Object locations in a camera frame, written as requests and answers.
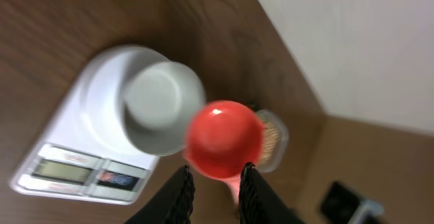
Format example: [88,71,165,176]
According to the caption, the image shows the white digital kitchen scale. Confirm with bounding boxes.
[9,45,167,205]

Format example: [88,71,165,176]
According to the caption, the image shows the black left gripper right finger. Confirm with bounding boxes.
[239,162,304,224]

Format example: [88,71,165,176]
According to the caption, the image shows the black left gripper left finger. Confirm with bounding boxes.
[125,165,195,224]

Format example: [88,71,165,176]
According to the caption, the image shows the light grey round bowl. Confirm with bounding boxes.
[123,61,206,156]

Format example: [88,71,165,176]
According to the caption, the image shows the clear container of soybeans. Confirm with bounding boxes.
[256,109,289,173]

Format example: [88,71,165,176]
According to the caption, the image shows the red plastic measuring scoop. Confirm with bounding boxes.
[184,100,264,205]

